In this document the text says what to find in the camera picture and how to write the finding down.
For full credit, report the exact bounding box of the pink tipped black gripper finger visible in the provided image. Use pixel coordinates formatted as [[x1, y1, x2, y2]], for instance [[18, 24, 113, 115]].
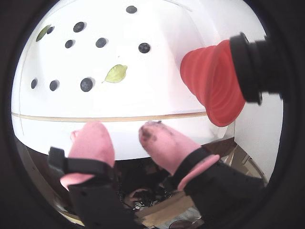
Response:
[[139, 121, 229, 218], [47, 120, 141, 229]]

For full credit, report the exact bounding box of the red collapsible silicone cup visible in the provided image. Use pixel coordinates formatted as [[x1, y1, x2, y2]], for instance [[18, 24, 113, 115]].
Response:
[[180, 39, 247, 127]]

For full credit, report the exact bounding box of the large dark blueberry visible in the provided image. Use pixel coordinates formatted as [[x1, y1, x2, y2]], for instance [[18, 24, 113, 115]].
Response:
[[80, 77, 94, 93]]

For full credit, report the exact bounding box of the green leaf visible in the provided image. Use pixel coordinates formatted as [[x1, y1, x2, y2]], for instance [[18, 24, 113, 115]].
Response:
[[35, 24, 52, 42], [102, 64, 128, 84]]

